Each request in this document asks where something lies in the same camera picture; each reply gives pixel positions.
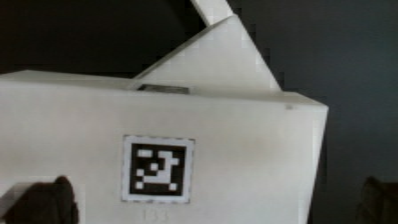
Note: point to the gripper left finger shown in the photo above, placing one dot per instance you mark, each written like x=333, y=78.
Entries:
x=47, y=205

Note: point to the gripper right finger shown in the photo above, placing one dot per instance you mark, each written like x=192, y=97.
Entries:
x=377, y=208

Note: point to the white cabinet top block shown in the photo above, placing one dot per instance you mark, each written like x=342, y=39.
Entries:
x=178, y=159

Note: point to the white cabinet body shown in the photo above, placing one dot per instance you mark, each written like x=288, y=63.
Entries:
x=215, y=63

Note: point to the white right fence block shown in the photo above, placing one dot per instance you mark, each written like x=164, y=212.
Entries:
x=214, y=10

